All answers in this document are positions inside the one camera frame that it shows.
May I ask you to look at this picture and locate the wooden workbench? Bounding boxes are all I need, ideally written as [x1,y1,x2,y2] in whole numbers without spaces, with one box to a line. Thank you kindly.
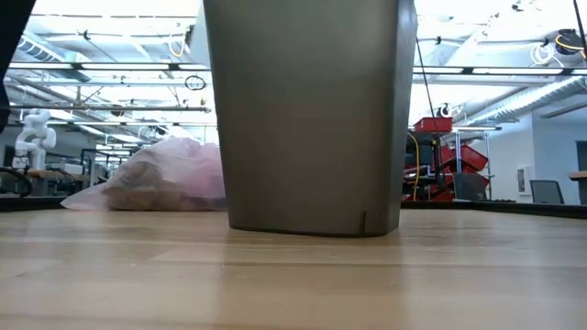
[27,169,91,182]

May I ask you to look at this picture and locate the grey office chair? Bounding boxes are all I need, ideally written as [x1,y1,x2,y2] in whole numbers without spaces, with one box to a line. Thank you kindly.
[529,179,565,205]

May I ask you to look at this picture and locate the wooden desk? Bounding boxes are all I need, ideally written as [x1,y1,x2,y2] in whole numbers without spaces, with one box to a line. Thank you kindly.
[568,170,587,205]

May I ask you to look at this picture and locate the black metal rack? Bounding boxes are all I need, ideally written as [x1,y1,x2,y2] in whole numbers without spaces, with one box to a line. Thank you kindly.
[80,148,138,187]

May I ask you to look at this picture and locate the stacked red crates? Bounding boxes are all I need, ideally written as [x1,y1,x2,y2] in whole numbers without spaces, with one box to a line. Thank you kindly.
[430,145,490,204]

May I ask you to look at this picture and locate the yellow hanging cable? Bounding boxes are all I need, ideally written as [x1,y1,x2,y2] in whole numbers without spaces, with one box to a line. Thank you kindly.
[406,131,421,202]

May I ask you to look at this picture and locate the black ceiling cable reel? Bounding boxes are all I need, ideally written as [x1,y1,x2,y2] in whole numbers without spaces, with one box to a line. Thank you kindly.
[545,27,587,56]

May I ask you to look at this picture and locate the dark grey crate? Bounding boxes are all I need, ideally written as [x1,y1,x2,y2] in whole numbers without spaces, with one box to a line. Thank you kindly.
[453,171,490,201]

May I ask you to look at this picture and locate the thin black pole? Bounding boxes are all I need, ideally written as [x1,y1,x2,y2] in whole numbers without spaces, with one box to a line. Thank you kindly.
[415,38,436,119]

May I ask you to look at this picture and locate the hanging black cable loop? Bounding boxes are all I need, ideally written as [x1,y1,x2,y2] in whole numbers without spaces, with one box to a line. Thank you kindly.
[183,74,207,92]

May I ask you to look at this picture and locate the black desk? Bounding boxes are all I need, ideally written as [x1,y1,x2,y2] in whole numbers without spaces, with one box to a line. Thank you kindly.
[403,176,441,202]

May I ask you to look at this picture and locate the pink translucent trash bag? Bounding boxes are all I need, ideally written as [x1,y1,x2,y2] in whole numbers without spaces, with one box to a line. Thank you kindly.
[61,137,227,213]

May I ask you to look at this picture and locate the red crate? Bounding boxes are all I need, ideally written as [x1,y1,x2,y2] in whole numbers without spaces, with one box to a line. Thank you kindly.
[414,116,454,134]

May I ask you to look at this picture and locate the brown trash bin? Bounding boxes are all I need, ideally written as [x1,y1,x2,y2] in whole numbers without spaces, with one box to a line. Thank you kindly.
[203,0,418,238]

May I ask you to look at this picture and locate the black looped hose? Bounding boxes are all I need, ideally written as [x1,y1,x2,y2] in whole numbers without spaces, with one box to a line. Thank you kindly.
[0,167,33,198]

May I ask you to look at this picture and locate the black monitor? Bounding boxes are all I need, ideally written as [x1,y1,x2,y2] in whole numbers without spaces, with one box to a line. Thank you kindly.
[405,131,435,167]

